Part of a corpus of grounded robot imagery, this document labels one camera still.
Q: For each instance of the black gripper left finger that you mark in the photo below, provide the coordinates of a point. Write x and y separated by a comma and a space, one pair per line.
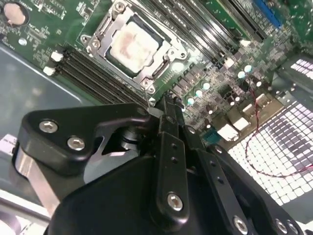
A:
61, 127

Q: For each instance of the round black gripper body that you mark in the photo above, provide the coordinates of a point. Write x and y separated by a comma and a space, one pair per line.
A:
110, 208

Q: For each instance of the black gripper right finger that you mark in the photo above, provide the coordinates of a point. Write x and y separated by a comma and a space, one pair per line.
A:
232, 195

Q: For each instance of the silver-topped CPU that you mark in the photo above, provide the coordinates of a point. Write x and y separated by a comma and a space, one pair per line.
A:
132, 46

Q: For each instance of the metal socket cover frame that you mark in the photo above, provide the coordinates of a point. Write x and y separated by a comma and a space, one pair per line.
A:
116, 16

